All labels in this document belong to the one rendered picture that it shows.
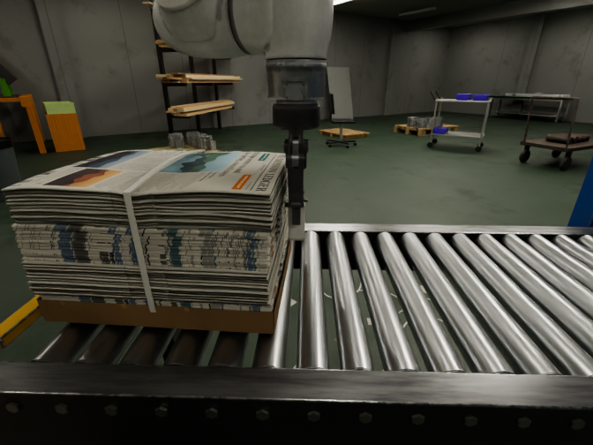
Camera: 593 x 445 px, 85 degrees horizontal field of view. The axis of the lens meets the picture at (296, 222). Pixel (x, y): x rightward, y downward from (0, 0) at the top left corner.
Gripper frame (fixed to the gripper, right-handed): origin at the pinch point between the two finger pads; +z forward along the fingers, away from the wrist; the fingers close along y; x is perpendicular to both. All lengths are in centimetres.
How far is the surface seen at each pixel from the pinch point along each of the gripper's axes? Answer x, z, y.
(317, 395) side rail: 3.4, 13.0, 25.0
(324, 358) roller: 4.6, 13.6, 18.5
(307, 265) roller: 2.1, 13.2, -6.8
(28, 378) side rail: -35.0, 13.0, 23.6
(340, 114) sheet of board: 108, 76, -1055
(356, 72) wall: 167, -49, -1154
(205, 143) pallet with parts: -157, 65, -453
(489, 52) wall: 660, -117, -1293
